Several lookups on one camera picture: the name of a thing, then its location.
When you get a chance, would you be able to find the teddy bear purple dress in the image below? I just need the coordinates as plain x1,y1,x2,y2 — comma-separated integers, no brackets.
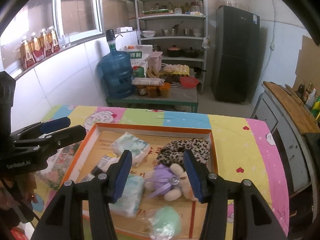
144,164,197,202

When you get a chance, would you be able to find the green soft sponge ball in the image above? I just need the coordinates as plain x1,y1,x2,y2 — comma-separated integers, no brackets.
148,206,182,240

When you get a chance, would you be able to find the person's left hand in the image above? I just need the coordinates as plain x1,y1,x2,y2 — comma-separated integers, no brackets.
1,173,39,238

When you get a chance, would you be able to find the floral tissue box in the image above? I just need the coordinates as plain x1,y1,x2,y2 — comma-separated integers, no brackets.
36,142,81,190

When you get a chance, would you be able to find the colourful cartoon table mat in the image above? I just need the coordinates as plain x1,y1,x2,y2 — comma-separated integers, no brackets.
33,105,290,239

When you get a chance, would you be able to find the orange drink bottle pack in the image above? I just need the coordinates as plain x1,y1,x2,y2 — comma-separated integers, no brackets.
20,26,60,70

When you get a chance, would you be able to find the orange shallow cardboard box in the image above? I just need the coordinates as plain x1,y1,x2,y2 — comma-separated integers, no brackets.
62,122,218,240

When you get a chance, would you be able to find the white green tissue pack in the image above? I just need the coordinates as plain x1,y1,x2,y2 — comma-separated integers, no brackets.
110,132,151,167

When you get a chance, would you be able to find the blue water jug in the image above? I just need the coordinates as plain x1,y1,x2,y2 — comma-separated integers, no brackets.
98,29,134,99

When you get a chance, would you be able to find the leopard print cloth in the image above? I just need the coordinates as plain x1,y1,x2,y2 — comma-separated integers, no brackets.
156,138,210,166

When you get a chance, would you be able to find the green dish soap bottle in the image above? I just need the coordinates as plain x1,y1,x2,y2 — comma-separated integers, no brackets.
311,96,320,120

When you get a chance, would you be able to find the low green table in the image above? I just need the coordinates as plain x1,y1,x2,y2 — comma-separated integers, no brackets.
105,85,199,113

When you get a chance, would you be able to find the egg tray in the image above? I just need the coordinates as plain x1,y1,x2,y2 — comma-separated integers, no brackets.
163,64,190,76

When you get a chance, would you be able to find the red plastic basket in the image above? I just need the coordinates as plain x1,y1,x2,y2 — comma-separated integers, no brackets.
180,76,199,89

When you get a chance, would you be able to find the grey metal shelf rack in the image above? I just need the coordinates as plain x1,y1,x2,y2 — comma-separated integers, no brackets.
135,0,209,92

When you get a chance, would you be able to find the dark green refrigerator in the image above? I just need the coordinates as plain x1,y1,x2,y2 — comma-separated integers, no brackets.
211,5,260,103

